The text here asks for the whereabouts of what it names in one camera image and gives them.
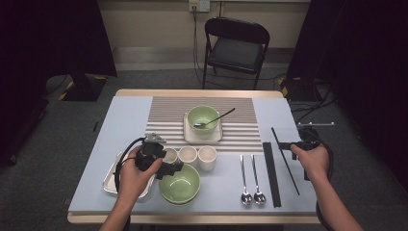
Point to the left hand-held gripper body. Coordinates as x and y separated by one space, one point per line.
149 155

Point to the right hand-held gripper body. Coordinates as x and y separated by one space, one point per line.
308 138

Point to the black patterned chopstick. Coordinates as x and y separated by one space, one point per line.
291 174

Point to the row of black chopsticks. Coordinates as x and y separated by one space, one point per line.
272 179

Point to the white square plate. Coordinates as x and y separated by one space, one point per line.
192 137

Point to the metal spoon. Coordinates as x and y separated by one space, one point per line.
198 125
259 198
246 198

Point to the green bowl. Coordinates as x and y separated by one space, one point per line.
179 204
205 115
179 184

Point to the person's right hand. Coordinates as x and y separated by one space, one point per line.
312 162

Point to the person's left hand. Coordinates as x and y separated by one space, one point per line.
134 181

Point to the white cup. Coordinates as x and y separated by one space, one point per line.
187 155
207 159
171 155

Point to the light blue table cover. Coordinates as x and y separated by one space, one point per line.
128 122

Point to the brown striped placemat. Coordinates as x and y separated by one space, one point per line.
166 112

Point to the silver metal tray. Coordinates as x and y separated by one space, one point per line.
110 183

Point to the black stand base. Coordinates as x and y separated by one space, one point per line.
296 89
83 88

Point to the wooden table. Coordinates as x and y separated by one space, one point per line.
192 93

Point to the black folding chair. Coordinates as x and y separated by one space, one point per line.
237 51

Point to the round grey base plate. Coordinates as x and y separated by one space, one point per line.
56 85

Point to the white wall socket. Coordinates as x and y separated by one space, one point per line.
203 5

